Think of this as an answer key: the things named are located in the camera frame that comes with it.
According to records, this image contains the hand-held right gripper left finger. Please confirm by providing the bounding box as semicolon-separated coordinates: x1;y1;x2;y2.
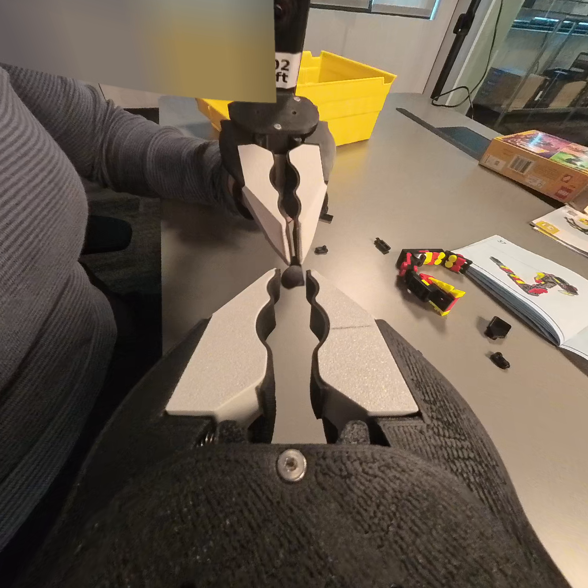
164;269;282;443

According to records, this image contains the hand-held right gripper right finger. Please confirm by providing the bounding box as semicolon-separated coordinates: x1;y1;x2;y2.
305;270;420;443

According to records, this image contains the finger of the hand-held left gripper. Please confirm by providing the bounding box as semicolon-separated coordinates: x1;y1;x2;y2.
287;144;329;266
237;142;296;265

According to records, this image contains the red yellow toy brick arm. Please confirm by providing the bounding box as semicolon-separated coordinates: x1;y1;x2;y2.
396;248;474;317

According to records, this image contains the person's left forearm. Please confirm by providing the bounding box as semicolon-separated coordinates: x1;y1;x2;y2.
69;78;237;214

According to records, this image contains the yellow plastic bin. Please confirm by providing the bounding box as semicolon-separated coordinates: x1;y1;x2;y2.
195;50;397;147

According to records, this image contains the black toy brick wedge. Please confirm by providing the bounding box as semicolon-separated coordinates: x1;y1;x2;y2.
484;316;512;341

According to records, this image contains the large window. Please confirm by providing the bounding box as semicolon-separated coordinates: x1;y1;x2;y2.
310;0;439;20

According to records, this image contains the open instruction booklet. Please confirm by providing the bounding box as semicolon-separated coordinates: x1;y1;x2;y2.
452;235;588;361

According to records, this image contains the person's grey sweater torso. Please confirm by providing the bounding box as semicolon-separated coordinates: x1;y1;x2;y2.
0;64;118;552

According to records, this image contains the black light stand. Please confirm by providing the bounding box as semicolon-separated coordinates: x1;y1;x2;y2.
429;0;483;99

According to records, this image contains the open cardboard box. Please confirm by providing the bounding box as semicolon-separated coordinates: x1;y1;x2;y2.
479;130;588;203

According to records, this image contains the closed instruction booklet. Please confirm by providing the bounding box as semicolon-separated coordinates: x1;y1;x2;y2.
530;204;588;258

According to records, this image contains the metal storage shelf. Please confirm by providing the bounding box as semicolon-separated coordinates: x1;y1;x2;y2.
473;0;588;134

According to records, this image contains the black cable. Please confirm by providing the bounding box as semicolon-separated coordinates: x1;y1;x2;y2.
432;0;506;118

